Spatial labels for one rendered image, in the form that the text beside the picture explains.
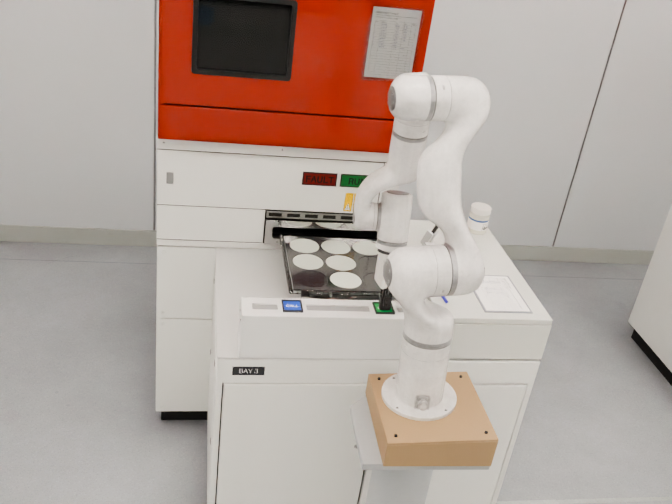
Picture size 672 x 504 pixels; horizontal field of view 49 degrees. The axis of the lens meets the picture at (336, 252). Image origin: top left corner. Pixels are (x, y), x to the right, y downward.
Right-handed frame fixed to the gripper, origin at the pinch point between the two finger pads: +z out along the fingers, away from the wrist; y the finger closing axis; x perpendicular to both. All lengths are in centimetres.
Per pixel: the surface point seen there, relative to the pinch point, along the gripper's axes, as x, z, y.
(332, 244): -7, -2, -50
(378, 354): -0.5, 15.4, 1.1
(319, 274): -14.0, 2.3, -30.0
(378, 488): -2.9, 43.4, 24.7
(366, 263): 2.7, 0.6, -37.9
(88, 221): -111, 39, -220
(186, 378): -54, 60, -73
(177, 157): -60, -28, -54
